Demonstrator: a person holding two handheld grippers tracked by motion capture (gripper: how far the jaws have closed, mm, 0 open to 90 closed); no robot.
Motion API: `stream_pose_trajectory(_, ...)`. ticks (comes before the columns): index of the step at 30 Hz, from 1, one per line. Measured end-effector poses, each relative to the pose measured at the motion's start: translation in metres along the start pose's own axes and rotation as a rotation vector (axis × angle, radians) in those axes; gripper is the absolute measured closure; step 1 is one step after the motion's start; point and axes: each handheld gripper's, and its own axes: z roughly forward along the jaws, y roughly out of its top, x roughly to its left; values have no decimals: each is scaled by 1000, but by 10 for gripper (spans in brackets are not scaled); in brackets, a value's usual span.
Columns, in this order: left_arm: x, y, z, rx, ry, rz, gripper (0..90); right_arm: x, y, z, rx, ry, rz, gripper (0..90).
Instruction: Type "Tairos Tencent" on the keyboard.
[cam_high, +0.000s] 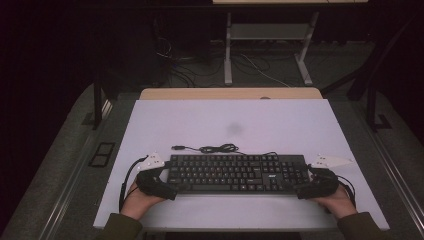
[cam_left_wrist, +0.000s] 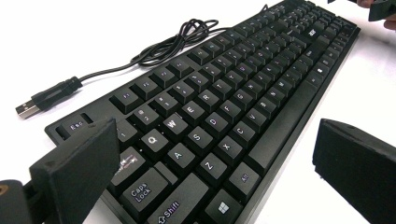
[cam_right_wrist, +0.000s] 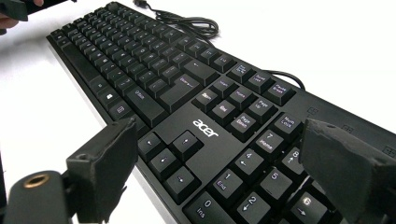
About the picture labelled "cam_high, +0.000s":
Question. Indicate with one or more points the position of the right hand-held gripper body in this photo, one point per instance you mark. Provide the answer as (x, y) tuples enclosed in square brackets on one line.
[(328, 181)]

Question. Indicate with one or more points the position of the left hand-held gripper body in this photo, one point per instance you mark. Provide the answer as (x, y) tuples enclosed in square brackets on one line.
[(151, 161)]

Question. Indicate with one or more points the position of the black computer keyboard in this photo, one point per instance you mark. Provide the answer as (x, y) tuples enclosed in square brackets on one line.
[(233, 173)]

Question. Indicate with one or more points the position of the person's right hand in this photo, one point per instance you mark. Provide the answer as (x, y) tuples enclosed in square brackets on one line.
[(336, 204)]

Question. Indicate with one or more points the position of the person's left hand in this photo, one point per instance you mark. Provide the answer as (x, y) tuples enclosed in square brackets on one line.
[(136, 204)]

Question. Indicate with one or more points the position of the black floor socket plate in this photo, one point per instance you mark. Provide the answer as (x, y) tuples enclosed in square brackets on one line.
[(101, 154)]

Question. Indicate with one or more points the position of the black upright stand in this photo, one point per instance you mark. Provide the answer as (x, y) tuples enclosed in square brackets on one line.
[(97, 106)]

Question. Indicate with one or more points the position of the wooden table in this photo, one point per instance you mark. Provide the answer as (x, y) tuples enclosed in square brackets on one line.
[(200, 93)]

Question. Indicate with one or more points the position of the white board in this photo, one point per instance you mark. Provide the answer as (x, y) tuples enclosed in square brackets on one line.
[(233, 120)]

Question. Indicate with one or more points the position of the black slanted stand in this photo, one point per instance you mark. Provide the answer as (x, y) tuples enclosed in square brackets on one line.
[(371, 110)]

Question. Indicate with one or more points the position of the grey metal stand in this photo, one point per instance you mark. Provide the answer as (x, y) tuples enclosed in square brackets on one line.
[(266, 31)]

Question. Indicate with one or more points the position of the metal floor rail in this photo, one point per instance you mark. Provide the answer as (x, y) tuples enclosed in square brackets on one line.
[(71, 186), (393, 166)]

